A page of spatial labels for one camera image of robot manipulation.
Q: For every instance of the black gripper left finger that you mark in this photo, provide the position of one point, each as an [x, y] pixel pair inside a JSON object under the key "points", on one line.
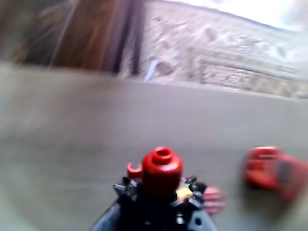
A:
{"points": [[110, 221]]}

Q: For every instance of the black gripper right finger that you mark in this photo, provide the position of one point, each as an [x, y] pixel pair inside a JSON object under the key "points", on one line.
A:
{"points": [[201, 222]]}

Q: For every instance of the red black lego figure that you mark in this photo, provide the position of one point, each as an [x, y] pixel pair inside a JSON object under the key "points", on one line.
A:
{"points": [[161, 168]]}

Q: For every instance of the red toy car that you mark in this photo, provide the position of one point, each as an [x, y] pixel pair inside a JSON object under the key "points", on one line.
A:
{"points": [[267, 168]]}

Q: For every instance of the patterned rug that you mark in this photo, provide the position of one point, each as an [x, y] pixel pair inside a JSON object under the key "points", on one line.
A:
{"points": [[216, 60]]}

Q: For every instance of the brown wooden cabinet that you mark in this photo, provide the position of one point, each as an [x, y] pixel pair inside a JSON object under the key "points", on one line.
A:
{"points": [[84, 36]]}

